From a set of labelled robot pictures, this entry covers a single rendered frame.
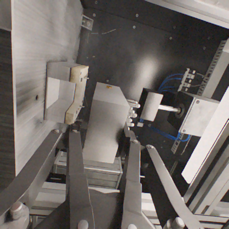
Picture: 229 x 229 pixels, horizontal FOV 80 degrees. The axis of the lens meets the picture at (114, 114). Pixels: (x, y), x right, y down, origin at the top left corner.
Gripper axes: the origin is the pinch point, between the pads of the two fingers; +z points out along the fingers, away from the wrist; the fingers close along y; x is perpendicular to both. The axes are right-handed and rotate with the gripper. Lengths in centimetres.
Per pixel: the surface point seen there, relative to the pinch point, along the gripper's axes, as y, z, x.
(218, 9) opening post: 10.7, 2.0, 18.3
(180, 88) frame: 32, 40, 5
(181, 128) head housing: 24.9, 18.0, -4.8
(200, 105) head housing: 27.4, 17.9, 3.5
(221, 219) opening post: 33.1, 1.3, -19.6
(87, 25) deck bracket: -11.4, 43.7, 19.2
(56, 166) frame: -10.8, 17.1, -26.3
